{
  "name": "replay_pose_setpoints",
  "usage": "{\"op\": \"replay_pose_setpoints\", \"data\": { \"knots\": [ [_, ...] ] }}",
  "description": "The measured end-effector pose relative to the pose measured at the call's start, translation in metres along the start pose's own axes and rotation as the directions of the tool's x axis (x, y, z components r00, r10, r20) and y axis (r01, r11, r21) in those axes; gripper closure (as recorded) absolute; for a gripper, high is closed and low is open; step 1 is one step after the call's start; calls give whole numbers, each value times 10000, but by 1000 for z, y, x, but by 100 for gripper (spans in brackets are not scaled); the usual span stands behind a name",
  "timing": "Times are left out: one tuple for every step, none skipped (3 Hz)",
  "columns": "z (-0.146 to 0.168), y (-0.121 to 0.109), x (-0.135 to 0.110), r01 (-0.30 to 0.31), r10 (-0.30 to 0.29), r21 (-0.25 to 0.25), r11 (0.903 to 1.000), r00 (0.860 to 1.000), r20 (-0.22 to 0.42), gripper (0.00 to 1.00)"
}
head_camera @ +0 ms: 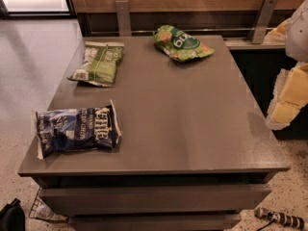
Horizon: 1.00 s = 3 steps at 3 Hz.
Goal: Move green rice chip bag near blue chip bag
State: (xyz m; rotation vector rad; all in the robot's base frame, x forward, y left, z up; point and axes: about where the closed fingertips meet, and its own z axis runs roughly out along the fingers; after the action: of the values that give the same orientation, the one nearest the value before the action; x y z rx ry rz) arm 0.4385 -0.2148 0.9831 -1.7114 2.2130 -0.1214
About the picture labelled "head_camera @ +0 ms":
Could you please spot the green rice chip bag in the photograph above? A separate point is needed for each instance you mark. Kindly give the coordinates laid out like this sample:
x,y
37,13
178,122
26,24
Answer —
x,y
179,45

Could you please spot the black bag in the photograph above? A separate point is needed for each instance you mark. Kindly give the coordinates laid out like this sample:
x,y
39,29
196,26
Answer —
x,y
12,217

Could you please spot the metal bracket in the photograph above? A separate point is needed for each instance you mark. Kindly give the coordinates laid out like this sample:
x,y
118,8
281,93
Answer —
x,y
123,18
259,30

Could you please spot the blue kettle chip bag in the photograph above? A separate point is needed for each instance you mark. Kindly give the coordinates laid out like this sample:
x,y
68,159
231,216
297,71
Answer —
x,y
71,130

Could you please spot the grey drawer cabinet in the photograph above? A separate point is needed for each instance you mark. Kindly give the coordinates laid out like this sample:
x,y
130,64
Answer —
x,y
195,149

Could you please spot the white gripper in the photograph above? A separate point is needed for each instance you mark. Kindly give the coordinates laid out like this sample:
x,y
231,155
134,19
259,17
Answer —
x,y
298,38

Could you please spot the green and white chip bag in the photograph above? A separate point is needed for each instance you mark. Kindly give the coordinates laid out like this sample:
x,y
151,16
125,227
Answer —
x,y
99,65

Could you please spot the right metal bracket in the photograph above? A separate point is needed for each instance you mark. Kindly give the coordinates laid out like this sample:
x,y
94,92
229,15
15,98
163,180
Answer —
x,y
259,30

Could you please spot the left metal bracket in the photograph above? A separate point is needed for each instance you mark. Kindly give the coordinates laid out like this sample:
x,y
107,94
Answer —
x,y
123,18

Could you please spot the wire basket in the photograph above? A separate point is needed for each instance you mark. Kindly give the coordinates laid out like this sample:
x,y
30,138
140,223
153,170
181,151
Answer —
x,y
41,211

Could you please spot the black and white power strip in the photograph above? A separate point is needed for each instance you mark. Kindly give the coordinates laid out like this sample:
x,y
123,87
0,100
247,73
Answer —
x,y
281,218

